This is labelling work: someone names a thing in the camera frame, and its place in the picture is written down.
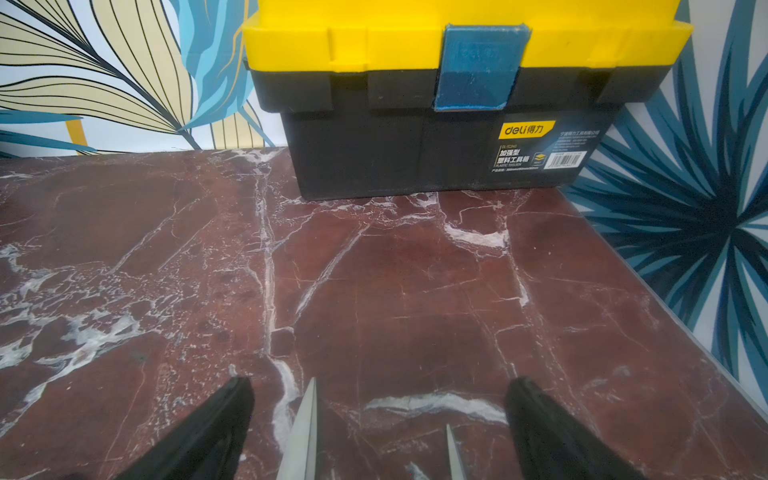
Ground beige handled scissors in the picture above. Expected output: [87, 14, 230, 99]
[277, 378, 318, 480]

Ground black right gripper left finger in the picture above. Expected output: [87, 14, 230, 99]
[117, 377, 254, 479]

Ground yellow black plastic toolbox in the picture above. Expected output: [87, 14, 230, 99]
[242, 1, 693, 201]

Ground white handled scissors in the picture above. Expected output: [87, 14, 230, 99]
[446, 424, 467, 480]

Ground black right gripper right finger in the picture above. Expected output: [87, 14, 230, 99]
[505, 377, 645, 479]

